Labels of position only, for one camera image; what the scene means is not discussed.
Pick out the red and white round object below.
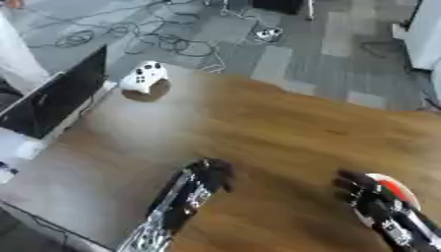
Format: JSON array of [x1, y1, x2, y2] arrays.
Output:
[[365, 172, 422, 212]]

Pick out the white cabinet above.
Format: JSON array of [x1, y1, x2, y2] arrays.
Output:
[[391, 0, 441, 72]]

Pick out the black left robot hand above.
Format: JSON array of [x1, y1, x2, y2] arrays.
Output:
[[184, 157, 238, 194]]

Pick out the black floor cables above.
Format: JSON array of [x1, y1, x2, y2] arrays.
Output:
[[24, 0, 231, 75]]

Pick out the white game controller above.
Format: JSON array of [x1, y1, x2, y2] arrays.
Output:
[[117, 60, 171, 95]]

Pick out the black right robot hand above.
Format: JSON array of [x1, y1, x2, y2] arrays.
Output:
[[331, 168, 399, 215]]

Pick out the white power strip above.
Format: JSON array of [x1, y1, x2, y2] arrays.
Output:
[[251, 27, 284, 43]]

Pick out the black laptop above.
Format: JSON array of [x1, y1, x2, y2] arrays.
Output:
[[0, 44, 110, 140]]

